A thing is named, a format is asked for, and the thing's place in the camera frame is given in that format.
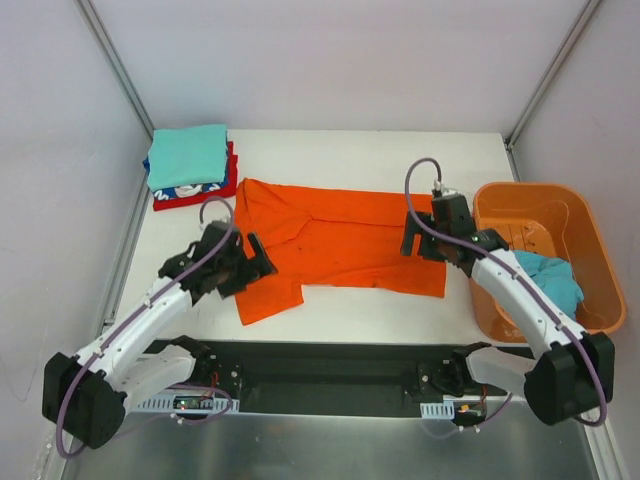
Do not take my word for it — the orange t shirt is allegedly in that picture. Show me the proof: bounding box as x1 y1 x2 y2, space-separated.
235 179 446 325

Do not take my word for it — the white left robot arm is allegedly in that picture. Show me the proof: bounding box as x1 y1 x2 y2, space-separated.
42 221 277 458

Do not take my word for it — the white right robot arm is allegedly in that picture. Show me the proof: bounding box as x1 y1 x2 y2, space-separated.
401 193 615 427

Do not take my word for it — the folded blue t shirt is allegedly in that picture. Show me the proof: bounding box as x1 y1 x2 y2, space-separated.
142 141 237 202

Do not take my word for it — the folded red t shirt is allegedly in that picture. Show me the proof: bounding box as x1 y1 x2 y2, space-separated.
152 141 238 211

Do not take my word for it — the orange plastic tub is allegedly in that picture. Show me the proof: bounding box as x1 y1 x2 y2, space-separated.
473 182 627 334

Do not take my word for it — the folded teal t shirt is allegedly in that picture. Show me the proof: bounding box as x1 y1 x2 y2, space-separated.
147 124 228 192

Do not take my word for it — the crumpled teal t shirt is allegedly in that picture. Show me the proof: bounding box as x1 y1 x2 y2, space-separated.
514 250 585 320

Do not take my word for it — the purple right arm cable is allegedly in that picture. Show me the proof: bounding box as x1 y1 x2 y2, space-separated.
403 157 612 440

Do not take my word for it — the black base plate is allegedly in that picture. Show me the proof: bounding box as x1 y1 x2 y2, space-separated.
175 335 454 418

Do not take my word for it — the left white cable duct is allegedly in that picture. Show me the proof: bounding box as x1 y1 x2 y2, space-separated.
130 394 228 415

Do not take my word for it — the white cable duct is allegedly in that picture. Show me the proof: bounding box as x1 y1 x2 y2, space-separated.
130 394 228 415
420 400 455 420

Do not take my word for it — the right white cable duct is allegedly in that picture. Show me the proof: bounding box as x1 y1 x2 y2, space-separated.
420 400 455 420

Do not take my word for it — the right aluminium frame post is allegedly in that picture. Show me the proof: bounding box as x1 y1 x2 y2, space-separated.
504 0 603 152

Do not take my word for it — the aluminium frame post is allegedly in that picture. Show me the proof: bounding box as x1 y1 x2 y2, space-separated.
504 0 603 152
75 0 154 139

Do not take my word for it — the left aluminium frame post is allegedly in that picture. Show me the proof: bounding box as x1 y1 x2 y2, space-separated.
75 0 154 139

